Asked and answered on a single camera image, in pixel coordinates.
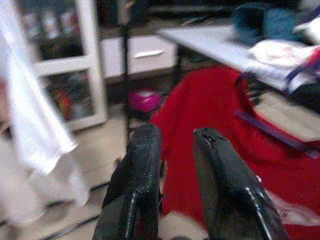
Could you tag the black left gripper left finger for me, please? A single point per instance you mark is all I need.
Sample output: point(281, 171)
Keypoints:
point(136, 180)

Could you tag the blue jeans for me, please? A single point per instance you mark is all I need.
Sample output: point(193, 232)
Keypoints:
point(275, 25)

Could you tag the purple-blue metal hanger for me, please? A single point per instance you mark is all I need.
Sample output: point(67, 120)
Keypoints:
point(275, 135)

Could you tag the black clothes rack silver rail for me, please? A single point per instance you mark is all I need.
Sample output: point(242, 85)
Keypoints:
point(126, 62)

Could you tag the white garment dark stitching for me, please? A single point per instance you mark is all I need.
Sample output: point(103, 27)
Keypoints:
point(275, 52)

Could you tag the large red shirt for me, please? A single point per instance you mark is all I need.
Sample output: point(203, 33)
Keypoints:
point(212, 100)

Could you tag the white hanging shirt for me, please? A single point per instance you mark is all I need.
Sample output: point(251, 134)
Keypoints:
point(30, 100)

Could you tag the white glass door cabinet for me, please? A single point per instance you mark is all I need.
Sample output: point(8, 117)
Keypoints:
point(87, 37)

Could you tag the white drawer unit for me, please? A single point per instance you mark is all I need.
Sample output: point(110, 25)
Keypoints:
point(150, 63)

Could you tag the magenta plastic object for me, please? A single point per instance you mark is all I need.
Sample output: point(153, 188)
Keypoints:
point(143, 100)

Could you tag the grey table black legs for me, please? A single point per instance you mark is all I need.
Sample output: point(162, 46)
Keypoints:
point(200, 42)

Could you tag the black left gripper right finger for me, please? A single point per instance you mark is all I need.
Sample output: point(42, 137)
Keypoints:
point(225, 190)

